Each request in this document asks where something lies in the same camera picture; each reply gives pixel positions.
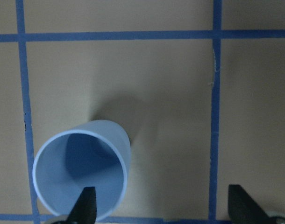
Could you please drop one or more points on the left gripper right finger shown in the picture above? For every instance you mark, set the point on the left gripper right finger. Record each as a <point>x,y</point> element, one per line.
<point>242,209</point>

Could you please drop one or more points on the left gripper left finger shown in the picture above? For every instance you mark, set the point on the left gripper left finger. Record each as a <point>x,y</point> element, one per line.
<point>85,208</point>

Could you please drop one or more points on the blue cup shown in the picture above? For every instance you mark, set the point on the blue cup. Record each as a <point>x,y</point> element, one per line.
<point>95,154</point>

